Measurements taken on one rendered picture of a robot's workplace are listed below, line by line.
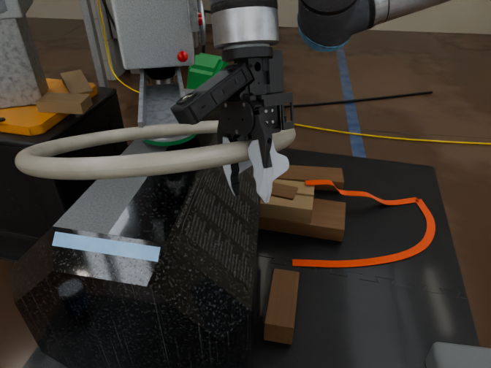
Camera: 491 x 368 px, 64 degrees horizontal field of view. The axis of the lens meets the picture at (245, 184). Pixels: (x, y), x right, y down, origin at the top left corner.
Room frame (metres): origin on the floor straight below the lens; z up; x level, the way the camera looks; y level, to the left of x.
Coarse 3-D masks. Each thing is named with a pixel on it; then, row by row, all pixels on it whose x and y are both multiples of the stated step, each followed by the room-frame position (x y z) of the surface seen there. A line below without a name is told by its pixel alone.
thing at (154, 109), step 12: (144, 72) 1.18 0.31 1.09; (144, 84) 1.09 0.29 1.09; (168, 84) 1.19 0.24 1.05; (180, 84) 1.07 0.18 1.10; (144, 96) 1.01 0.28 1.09; (156, 96) 1.08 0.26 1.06; (168, 96) 1.08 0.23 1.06; (180, 96) 0.99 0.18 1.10; (144, 108) 0.94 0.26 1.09; (156, 108) 1.00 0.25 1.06; (168, 108) 1.00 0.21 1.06; (144, 120) 0.88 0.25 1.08; (156, 120) 0.92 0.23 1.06; (168, 120) 0.92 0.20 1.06
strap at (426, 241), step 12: (312, 180) 1.82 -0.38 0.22; (324, 180) 1.82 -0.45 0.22; (348, 192) 1.84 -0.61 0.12; (360, 192) 1.84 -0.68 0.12; (396, 204) 1.84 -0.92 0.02; (420, 204) 1.85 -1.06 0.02; (432, 216) 1.74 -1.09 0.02; (432, 228) 1.64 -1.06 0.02; (408, 252) 1.45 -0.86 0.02; (300, 264) 1.36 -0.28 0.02; (312, 264) 1.36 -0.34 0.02; (324, 264) 1.36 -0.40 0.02; (336, 264) 1.36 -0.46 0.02; (348, 264) 1.36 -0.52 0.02; (360, 264) 1.36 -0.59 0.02; (372, 264) 1.36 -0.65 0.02
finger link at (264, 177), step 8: (256, 144) 0.46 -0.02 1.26; (272, 144) 0.48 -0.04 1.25; (248, 152) 0.46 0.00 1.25; (256, 152) 0.45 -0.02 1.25; (272, 152) 0.47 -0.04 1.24; (256, 160) 0.45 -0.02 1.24; (272, 160) 0.46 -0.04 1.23; (280, 160) 0.47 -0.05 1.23; (288, 160) 0.48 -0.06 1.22; (256, 168) 0.45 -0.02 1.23; (272, 168) 0.44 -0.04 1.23; (280, 168) 0.46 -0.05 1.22; (288, 168) 0.47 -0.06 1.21; (256, 176) 0.44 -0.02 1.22; (264, 176) 0.43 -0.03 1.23; (272, 176) 0.44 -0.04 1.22; (256, 184) 0.44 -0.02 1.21; (264, 184) 0.43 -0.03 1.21; (272, 184) 0.44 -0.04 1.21; (256, 192) 0.44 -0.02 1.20; (264, 192) 0.43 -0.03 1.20; (264, 200) 0.43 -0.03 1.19
